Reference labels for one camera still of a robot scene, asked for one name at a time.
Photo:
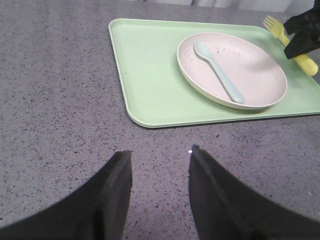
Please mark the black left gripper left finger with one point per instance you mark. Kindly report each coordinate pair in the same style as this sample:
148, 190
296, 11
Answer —
96, 211

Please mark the light blue plastic spoon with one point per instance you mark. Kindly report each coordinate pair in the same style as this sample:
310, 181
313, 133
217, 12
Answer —
204, 52

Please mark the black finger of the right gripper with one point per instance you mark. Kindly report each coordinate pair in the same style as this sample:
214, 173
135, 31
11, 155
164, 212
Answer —
308, 21

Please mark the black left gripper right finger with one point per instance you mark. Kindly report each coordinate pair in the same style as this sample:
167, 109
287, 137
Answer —
224, 208

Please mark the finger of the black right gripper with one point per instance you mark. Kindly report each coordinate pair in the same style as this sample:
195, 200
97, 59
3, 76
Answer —
302, 43

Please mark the white speckled plate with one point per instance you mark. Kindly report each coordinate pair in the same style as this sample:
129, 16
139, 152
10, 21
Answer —
255, 74

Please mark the light green tray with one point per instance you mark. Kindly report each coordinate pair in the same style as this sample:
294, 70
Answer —
157, 95

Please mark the yellow plastic fork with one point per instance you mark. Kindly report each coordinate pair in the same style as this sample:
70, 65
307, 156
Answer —
276, 28

